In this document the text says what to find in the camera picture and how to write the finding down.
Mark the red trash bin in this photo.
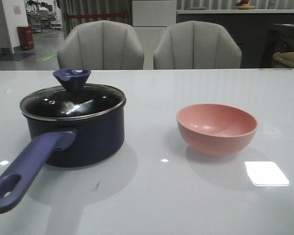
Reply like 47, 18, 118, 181
17, 26, 34, 50

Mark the beige sofa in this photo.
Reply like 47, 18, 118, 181
272, 52, 294, 69

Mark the dark counter white top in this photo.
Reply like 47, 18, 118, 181
176, 9, 294, 69

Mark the white cabinet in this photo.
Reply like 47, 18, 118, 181
132, 0, 177, 70

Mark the red barrier belt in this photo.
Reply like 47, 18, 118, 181
66, 12, 127, 19

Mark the dark side table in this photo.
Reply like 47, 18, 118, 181
260, 23, 294, 68

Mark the grey upholstered chair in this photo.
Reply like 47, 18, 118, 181
57, 20, 144, 70
153, 21, 242, 70

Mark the right grey upholstered chair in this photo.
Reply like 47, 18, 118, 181
153, 21, 242, 70

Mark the left grey upholstered chair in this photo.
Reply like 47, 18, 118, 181
57, 20, 144, 70

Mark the dark blue saucepan purple handle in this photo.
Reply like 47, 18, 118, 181
0, 105, 124, 214

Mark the fruit plate on counter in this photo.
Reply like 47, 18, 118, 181
235, 0, 255, 10

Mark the pink plastic bowl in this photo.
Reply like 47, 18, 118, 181
176, 103, 258, 156

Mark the glass lid blue knob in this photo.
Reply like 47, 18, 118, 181
20, 68, 126, 121

